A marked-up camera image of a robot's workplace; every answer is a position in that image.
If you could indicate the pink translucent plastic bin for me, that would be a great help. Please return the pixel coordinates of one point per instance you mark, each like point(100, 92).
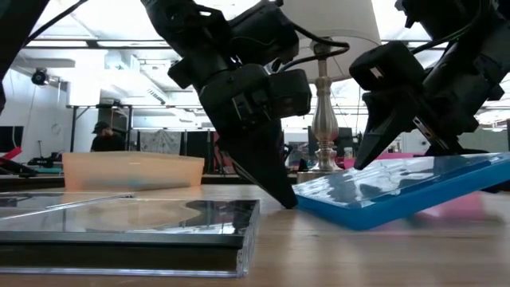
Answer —
point(458, 205)

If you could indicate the grey cloth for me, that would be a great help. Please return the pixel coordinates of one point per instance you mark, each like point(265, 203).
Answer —
point(159, 143)

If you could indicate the black aluminium table frame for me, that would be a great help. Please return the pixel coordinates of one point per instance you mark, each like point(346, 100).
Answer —
point(219, 179)

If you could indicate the red bar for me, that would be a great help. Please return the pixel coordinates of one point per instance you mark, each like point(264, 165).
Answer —
point(12, 153)

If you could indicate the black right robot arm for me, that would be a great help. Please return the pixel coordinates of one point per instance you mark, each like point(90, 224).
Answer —
point(446, 16)

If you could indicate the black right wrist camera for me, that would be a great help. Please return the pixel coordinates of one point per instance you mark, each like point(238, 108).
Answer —
point(386, 65)

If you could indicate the matte black jewel case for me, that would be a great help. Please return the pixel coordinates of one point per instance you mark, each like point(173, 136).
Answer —
point(119, 255)

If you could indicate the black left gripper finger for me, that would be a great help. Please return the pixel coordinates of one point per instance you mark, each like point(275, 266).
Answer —
point(263, 159)
point(233, 153)

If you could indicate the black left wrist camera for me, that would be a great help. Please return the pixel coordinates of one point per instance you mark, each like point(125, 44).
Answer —
point(291, 93)

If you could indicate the white cabinet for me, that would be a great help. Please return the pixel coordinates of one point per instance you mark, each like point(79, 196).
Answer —
point(412, 143)

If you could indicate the orange translucent plastic bin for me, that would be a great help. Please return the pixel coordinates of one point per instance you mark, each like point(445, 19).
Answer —
point(131, 171)

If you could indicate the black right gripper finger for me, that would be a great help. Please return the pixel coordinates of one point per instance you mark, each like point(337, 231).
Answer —
point(458, 152)
point(382, 123)

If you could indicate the blue plastic disc case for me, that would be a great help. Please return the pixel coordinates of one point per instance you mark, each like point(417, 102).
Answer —
point(398, 199)

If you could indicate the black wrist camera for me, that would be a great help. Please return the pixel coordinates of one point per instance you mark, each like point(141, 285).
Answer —
point(291, 93)
point(386, 65)

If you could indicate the person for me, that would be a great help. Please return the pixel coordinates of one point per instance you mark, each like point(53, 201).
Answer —
point(105, 141)

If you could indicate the black metal rack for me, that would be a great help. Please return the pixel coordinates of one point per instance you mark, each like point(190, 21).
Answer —
point(73, 127)

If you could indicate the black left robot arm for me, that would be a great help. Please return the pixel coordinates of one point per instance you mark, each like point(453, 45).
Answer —
point(179, 28)

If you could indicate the white shade table lamp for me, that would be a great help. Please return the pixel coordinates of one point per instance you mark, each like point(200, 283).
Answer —
point(350, 24)

